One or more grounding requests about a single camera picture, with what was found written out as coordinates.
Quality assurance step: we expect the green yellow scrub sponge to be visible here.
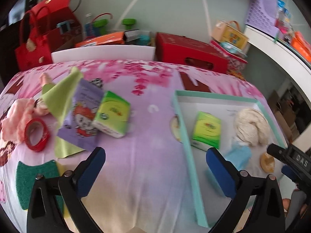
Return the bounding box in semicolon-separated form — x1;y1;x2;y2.
16;160;64;210

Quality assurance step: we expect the red open gift box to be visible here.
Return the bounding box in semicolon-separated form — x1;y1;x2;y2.
31;0;82;52

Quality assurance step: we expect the red felt handbag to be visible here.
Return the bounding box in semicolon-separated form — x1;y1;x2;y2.
15;6;62;71

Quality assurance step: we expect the green dumbbell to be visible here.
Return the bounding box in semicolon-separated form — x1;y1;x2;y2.
93;19;109;36
122;18;136;30

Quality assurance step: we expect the orange flat box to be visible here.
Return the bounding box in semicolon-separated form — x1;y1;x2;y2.
75;32;126;48

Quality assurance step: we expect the teal rimmed white tray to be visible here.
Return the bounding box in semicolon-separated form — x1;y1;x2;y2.
173;90;287;228

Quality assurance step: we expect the red white patterned box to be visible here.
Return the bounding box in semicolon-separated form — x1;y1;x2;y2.
209;40;247;73

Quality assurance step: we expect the red tape roll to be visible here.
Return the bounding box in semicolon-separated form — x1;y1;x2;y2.
24;118;50;153

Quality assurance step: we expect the white shelf unit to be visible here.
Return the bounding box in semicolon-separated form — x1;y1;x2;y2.
243;25;311;146

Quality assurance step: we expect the blue wipes packet on box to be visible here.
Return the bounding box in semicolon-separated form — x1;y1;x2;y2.
220;42;247;58

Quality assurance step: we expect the purple plastic basket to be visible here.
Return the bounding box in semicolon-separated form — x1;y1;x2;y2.
245;0;279;37

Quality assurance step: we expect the yellow carry box with handle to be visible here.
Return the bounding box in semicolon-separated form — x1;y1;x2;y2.
211;21;249;50

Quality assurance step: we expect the blue water bottle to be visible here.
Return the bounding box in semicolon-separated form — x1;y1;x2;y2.
84;13;95;38

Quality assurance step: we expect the green tissue pack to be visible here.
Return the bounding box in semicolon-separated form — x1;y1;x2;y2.
92;91;131;138
191;111;222;151

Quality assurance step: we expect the light green cloth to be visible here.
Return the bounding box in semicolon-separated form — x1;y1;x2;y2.
44;67;83;158

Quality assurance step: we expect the pink satin lace scrunchie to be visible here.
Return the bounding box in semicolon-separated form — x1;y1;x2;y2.
34;73;55;116

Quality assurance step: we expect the large red gift box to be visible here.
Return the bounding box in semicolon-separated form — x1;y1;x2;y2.
155;32;228;74

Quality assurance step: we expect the green dumbbell left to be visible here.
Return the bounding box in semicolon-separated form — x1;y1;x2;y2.
93;19;109;36

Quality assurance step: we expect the green dumbbell right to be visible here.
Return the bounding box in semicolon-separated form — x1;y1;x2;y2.
122;18;136;30

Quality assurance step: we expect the white foam board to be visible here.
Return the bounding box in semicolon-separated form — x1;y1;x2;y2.
51;45;156;63

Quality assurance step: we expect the cream lace scrunchie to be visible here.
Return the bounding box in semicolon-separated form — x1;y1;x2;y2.
234;108;270;146

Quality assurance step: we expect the pink cartoon bed sheet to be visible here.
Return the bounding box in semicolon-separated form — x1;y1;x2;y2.
1;61;267;232

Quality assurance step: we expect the purple baby wipes pack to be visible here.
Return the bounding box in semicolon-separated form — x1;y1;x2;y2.
58;78;103;151

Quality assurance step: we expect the pink fluffy scrunchie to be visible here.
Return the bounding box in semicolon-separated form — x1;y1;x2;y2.
1;98;35;144

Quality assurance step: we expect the black white leopard scrunchie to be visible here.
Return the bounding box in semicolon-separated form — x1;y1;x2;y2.
89;78;103;89

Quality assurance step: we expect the light blue face mask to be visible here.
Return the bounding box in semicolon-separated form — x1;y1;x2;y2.
224;140;252;170

